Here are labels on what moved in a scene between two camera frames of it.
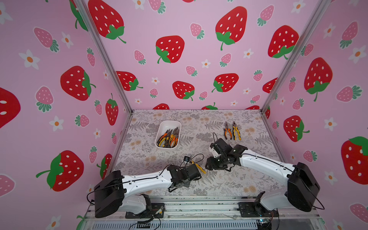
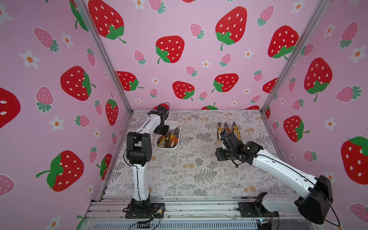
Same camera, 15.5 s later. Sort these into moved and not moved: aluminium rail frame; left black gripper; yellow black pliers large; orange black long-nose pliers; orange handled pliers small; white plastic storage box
Moved: yellow black pliers large; left black gripper
Not moved: white plastic storage box; aluminium rail frame; orange handled pliers small; orange black long-nose pliers
